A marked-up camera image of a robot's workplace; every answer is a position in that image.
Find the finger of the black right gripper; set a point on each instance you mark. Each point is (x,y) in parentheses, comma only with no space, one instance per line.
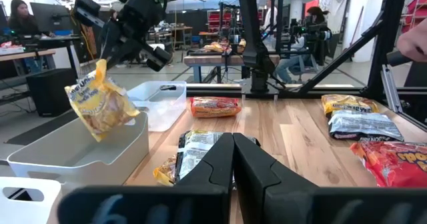
(110,39)
(128,53)

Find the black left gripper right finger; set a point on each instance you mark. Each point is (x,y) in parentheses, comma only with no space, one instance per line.
(293,204)

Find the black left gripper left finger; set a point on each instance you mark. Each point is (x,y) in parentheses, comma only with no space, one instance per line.
(187,204)

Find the yellow Maruchan ramen pack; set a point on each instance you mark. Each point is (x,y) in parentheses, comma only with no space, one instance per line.
(165,174)
(347,103)
(100,104)

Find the black Fire Noodle pack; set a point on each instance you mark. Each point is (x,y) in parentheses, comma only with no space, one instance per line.
(193,150)

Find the red Saucy Noods pack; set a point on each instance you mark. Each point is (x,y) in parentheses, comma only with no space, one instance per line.
(393,165)
(215,107)

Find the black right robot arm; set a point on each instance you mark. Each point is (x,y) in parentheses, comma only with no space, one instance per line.
(250,24)

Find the black computer monitor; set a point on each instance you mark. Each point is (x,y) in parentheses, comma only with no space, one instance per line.
(46,17)

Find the clear plastic bin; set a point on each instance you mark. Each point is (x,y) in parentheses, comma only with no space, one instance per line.
(163,114)

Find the black box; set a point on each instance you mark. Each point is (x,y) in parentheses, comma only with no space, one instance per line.
(50,94)

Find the person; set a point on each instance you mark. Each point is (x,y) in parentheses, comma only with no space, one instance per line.
(21,20)
(269,15)
(317,13)

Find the silver snack packet bottom-right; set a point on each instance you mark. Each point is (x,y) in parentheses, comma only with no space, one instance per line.
(363,125)

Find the grey plastic bin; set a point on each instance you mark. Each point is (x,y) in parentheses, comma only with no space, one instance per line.
(83,164)

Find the white plastic bin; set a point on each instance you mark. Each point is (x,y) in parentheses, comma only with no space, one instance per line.
(20,214)

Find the white hanging cloth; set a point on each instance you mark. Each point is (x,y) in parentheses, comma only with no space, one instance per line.
(333,7)

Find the person's hand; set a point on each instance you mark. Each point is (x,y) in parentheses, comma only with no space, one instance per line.
(415,40)

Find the red storage rack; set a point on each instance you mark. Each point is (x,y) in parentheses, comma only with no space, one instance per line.
(417,10)

